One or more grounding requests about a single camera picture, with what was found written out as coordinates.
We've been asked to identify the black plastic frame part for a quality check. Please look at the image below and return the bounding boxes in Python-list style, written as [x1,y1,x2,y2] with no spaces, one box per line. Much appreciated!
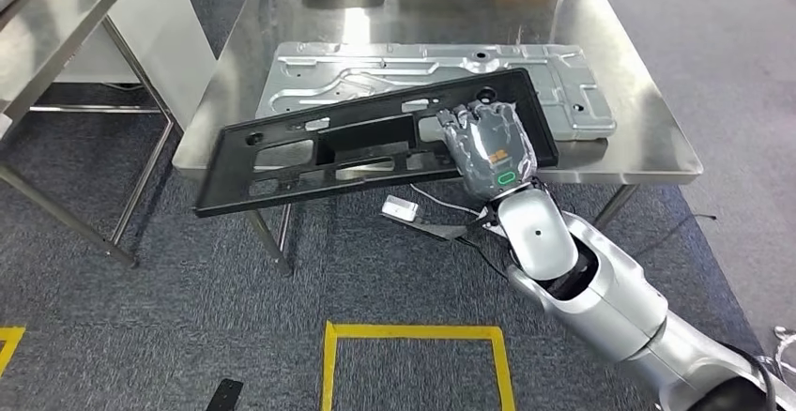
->
[192,67,560,220]

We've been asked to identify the stainless steel workbench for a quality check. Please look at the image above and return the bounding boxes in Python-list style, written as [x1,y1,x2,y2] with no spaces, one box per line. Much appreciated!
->
[171,0,705,278]

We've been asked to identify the stamped grey metal panel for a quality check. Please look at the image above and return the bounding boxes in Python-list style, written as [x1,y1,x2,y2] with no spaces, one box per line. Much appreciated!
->
[253,39,618,144]

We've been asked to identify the yellow tape square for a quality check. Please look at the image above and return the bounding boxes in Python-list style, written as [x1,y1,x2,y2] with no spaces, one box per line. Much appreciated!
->
[319,321,517,411]

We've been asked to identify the white cabinet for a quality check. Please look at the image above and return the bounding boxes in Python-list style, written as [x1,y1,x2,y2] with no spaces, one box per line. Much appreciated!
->
[53,0,219,130]

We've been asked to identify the stainless steel side table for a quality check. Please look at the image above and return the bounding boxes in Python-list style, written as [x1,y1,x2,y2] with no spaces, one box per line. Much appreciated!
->
[0,0,176,271]

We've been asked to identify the yellow floor tape corner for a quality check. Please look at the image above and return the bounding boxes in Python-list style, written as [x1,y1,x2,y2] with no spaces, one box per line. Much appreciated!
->
[0,327,26,379]

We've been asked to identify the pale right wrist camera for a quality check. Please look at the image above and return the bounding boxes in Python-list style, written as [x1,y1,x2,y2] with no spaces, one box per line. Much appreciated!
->
[379,194,421,223]

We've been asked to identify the white floor cable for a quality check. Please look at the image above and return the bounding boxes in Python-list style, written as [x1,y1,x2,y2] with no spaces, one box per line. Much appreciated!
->
[408,183,485,218]

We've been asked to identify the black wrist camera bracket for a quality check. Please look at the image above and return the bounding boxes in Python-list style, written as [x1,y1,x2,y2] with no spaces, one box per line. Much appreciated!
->
[394,208,493,243]

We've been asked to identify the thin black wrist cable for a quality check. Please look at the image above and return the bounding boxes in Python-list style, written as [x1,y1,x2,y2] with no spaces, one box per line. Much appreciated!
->
[453,234,513,280]

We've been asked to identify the black floor cable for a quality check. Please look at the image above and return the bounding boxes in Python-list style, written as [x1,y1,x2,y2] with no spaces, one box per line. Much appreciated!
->
[624,210,718,262]

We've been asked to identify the white cable bundle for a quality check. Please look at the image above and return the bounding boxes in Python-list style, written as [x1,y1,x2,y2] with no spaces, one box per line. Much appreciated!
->
[770,326,796,392]

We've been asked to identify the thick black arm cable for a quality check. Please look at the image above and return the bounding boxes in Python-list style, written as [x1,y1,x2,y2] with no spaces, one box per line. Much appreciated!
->
[718,341,780,411]

